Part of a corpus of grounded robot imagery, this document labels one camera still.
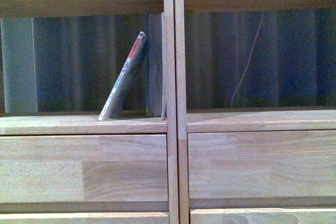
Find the right wooden shelf unit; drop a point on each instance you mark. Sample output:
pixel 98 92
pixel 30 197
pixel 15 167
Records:
pixel 255 108

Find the wooden shelf unit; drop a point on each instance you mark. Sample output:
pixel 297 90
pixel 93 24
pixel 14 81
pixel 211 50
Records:
pixel 22 117
pixel 255 108

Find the left wooden shelf unit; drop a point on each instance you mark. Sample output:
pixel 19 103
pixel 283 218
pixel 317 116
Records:
pixel 22 117

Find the thin white book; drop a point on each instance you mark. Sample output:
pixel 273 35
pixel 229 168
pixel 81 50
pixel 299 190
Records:
pixel 164 102

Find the white red spine book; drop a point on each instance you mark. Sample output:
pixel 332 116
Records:
pixel 114 103

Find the dark green cover book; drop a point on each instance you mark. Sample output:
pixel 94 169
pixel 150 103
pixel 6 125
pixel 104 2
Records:
pixel 154 65

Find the upper wooden drawer front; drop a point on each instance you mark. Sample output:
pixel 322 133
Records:
pixel 83 168

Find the wooden drawer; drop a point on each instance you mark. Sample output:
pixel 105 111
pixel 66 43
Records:
pixel 83 168
pixel 96 217

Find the grey curtain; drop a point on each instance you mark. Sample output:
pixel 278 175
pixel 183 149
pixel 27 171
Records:
pixel 89 61

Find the lower wooden drawer front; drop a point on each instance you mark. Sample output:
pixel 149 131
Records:
pixel 96 217

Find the right unit upper drawer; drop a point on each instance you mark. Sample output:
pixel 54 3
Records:
pixel 262 164

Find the unit drawer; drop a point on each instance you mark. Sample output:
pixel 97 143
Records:
pixel 263 215
pixel 262 164

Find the right unit lower drawer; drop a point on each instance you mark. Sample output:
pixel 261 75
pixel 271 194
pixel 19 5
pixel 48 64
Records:
pixel 263 215

